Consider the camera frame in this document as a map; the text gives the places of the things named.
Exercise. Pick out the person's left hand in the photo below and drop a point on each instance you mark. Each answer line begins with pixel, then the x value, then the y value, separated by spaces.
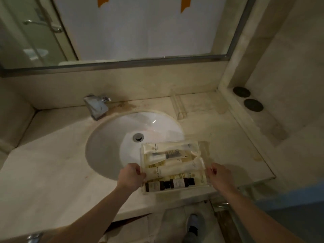
pixel 130 177

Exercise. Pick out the person's right hand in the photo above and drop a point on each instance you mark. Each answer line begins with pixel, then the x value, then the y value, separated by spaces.
pixel 221 175

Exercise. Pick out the yellow amenity packets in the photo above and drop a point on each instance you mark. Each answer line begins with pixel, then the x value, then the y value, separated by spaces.
pixel 154 165

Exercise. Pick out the small black-capped bottle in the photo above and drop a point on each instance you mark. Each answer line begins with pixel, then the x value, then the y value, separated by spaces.
pixel 182 182
pixel 157 185

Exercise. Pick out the clear acrylic tray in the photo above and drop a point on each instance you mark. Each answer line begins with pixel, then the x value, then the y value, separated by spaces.
pixel 206 151

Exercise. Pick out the clear razor packet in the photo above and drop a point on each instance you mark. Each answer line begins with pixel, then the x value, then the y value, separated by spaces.
pixel 168 155

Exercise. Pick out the person's right forearm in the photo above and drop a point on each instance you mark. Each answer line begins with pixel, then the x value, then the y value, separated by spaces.
pixel 258 220

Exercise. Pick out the person's left forearm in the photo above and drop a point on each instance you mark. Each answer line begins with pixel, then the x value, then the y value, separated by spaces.
pixel 93 217

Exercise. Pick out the person's right shoe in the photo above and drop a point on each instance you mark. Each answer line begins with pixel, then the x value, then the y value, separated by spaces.
pixel 193 226

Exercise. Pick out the white sink basin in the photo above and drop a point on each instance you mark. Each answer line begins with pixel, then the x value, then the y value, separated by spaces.
pixel 111 144

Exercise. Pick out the chrome sink drain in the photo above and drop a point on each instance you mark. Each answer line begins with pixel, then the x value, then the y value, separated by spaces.
pixel 138 137

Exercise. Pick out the black round coaster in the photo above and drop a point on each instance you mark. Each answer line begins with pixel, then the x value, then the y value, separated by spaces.
pixel 241 91
pixel 253 105

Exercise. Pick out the chrome faucet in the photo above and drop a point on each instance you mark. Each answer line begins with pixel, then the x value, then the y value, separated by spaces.
pixel 96 106

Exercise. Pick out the clear acrylic organizer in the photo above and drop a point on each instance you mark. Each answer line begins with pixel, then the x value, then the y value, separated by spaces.
pixel 179 104

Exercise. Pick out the white paper sheet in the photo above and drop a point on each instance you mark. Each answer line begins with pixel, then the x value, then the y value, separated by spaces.
pixel 139 27

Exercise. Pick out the chrome towel bar bracket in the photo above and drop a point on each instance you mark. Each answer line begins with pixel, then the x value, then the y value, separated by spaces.
pixel 224 206
pixel 34 237

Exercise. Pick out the metal-framed wall mirror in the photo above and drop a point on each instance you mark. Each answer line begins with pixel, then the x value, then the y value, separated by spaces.
pixel 38 35

